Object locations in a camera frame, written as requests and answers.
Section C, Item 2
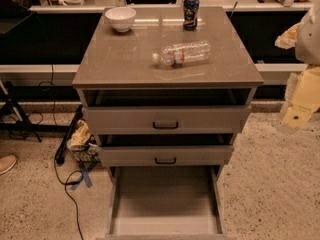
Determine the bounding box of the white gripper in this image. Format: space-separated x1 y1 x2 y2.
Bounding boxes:
275 67 320 135

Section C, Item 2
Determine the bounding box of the clear plastic water bottle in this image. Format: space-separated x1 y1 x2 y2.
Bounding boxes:
152 40 211 66

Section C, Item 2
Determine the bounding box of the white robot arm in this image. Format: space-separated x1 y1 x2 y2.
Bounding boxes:
275 0 320 133

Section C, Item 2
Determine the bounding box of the grey drawer cabinet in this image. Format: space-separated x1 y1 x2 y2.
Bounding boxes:
71 5 265 240

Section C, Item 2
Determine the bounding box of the grey bottom drawer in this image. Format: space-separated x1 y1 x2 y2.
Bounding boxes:
98 166 237 240

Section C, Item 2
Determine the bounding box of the grey drawer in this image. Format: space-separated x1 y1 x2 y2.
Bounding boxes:
79 88 252 135
98 166 237 240
98 134 233 167

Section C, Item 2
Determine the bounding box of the grey top drawer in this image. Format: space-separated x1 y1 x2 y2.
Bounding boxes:
79 88 252 135

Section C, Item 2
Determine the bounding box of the grey middle drawer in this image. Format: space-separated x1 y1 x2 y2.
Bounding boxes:
98 134 233 167

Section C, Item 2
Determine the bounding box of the blue soda can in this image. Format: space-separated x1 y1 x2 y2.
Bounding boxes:
183 0 200 30

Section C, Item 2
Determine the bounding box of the white ceramic bowl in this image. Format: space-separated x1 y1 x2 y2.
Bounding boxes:
105 7 136 32

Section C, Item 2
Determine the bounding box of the basket with snack bags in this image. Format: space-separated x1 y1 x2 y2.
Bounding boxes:
66 119 99 162

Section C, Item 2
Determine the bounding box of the blue tape cross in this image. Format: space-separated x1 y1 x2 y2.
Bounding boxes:
70 161 97 190

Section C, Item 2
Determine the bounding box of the long white shelf counter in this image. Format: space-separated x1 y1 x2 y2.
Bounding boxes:
0 2 312 86

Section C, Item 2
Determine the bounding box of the black tripod stand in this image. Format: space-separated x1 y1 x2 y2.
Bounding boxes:
0 79 41 142

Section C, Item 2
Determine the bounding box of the tan shoe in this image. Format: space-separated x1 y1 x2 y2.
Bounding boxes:
0 155 17 175

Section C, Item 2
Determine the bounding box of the black floor cable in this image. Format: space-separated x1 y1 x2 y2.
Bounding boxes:
53 157 85 240

